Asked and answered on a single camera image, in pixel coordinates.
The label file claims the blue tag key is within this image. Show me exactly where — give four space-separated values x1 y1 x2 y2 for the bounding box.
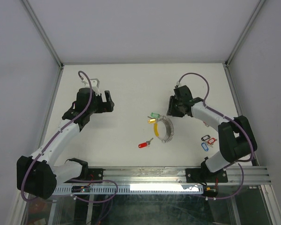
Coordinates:
201 142 209 151

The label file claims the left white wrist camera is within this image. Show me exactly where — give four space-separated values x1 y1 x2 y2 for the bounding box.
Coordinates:
81 78 101 96

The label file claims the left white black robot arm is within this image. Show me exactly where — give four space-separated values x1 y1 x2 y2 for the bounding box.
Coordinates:
16 87 114 200

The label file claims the green tag key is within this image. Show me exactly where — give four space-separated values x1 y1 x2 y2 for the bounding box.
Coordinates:
148 112 161 119

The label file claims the metal keyring with yellow handle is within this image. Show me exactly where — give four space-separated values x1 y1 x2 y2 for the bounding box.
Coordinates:
153 116 174 143

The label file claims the left aluminium frame post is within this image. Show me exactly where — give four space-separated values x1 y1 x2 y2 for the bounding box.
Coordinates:
21 0 64 68

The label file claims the white slotted cable duct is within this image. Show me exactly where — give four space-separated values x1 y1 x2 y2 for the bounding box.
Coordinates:
53 183 203 195

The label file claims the right aluminium frame post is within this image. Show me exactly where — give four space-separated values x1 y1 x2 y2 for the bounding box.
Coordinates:
225 0 266 68

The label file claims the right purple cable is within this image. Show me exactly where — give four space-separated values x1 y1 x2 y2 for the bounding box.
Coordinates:
175 72 256 201

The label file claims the aluminium frame post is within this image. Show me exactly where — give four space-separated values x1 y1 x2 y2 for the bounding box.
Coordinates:
21 0 64 68
225 0 266 68

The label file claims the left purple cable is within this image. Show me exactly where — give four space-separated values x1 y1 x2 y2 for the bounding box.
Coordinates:
21 71 119 202

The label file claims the purple cable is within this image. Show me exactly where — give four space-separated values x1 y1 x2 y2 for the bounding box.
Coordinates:
21 71 119 202
175 72 256 201

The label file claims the red outline tag key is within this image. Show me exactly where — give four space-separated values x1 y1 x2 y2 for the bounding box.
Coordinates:
207 138 217 145

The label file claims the black tag key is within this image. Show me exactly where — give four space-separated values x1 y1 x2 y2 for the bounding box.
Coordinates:
201 135 211 142

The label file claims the yellow tag key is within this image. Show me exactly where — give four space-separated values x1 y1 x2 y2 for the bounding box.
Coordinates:
148 118 157 124

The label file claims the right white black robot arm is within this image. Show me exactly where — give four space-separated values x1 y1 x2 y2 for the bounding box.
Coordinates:
167 85 257 185

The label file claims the aluminium mounting rail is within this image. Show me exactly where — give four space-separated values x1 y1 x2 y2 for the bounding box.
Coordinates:
89 165 271 186

